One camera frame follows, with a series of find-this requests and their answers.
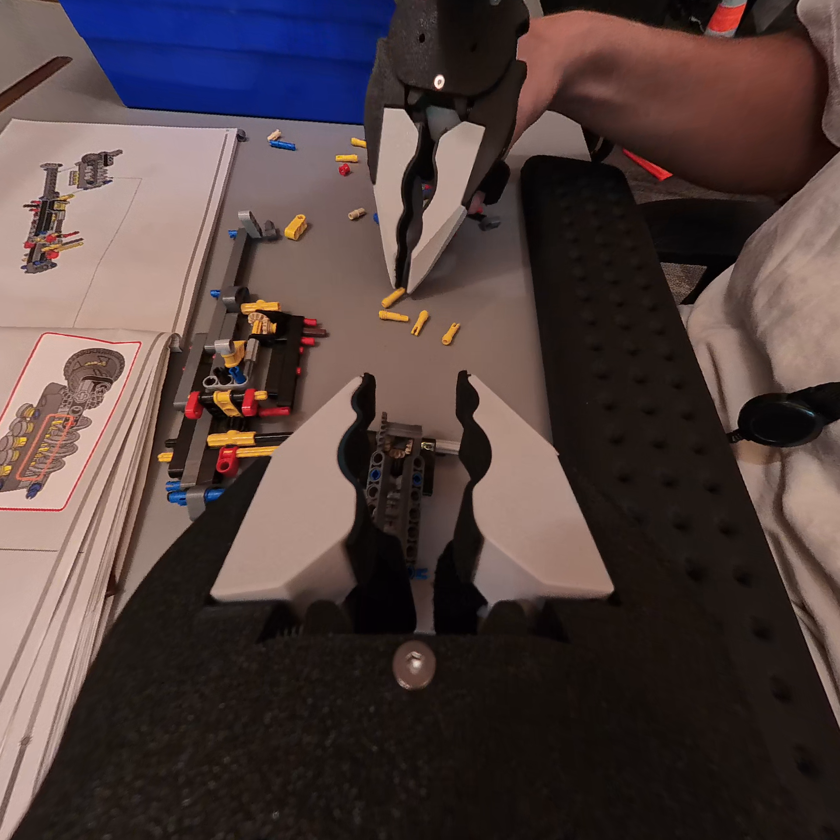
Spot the black perforated foam pad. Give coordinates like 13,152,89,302
521,156,840,840

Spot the long lego chassis assembly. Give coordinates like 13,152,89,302
157,210,329,522

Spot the person's right forearm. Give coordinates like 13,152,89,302
564,10,840,198

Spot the person's white shirt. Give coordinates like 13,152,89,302
682,0,840,716

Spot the lego instruction booklet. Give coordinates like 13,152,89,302
0,118,240,821

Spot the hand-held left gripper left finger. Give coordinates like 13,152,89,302
210,373,376,605

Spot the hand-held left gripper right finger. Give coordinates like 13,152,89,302
456,371,614,605

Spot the heap of small lego pieces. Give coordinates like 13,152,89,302
335,134,503,232

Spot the grey lego gear assembly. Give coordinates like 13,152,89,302
364,412,463,581

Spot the blue plastic bin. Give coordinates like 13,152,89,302
59,0,401,126

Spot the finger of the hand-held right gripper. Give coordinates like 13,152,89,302
407,122,488,293
373,108,421,290

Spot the orange traffic cone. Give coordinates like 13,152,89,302
620,0,746,181

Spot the person's right hand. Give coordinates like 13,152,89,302
512,12,580,147

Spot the black round strap clip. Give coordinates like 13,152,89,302
725,392,824,448

